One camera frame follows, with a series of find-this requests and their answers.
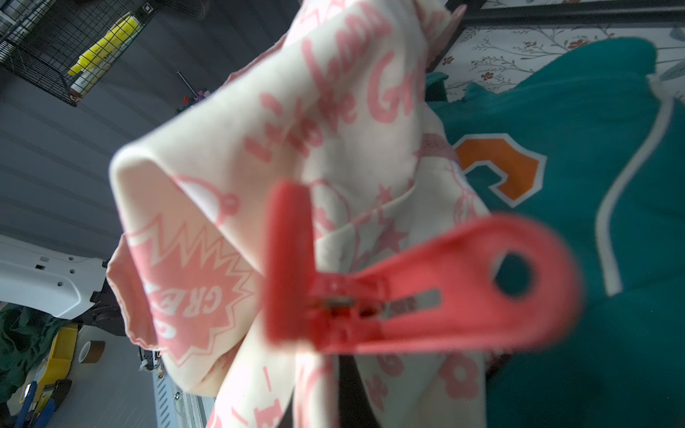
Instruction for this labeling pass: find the black wire mesh basket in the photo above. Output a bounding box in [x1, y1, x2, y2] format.
[0, 0, 210, 108]

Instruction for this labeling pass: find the pink floral garment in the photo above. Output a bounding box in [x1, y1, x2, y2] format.
[107, 1, 487, 427]

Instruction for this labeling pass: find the green jacket orange letter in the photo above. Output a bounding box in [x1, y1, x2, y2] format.
[426, 37, 684, 427]

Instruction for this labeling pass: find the black clothes rack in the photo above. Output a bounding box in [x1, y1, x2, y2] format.
[428, 0, 684, 71]

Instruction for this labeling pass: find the red clothespin floral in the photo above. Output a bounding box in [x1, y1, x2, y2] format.
[262, 182, 583, 354]

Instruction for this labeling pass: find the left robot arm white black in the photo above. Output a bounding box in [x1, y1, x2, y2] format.
[1, 235, 126, 336]

